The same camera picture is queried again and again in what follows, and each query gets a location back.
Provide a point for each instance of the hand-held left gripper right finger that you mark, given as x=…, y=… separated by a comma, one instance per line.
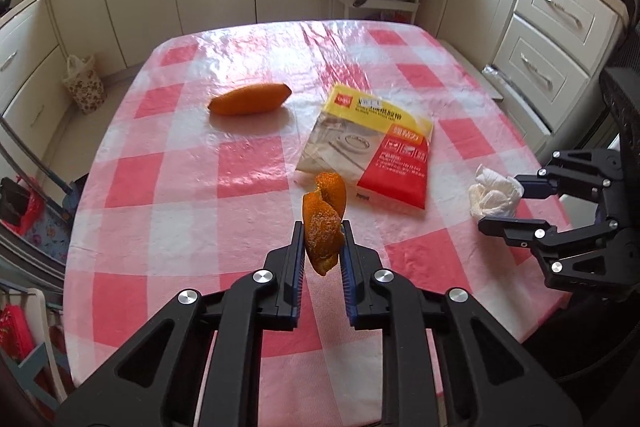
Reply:
x=346, y=277

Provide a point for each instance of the red plastic bag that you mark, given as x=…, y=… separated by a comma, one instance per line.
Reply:
x=22, y=207

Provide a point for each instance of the red checked tablecloth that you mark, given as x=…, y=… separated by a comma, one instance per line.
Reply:
x=200, y=187

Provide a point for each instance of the blue metal chair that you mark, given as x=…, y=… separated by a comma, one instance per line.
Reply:
x=45, y=217

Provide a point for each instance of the curled orange peel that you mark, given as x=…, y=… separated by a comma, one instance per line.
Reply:
x=322, y=227

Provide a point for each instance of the floral fabric bag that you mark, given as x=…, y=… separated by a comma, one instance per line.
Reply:
x=85, y=84

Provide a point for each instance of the white drawer cabinet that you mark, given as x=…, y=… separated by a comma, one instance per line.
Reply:
x=555, y=37

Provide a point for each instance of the yellow red plastic packet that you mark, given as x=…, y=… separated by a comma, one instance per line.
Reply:
x=370, y=147

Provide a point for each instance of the long orange peel piece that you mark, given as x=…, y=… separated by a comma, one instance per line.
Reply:
x=250, y=99

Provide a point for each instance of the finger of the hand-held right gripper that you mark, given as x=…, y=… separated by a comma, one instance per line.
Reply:
x=575, y=169
x=575, y=252

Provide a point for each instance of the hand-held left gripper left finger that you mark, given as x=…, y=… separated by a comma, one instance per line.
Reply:
x=299, y=267

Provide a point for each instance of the white tissue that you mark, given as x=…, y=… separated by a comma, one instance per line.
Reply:
x=492, y=197

